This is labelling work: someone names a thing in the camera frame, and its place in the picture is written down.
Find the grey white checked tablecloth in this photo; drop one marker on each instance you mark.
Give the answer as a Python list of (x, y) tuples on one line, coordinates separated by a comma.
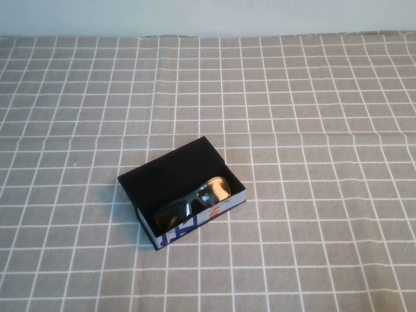
[(312, 162)]

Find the black framed glasses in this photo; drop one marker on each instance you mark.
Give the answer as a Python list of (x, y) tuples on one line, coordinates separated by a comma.
[(213, 191)]

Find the glasses case with printed sides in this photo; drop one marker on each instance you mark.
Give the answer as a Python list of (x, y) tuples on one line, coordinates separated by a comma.
[(162, 182)]

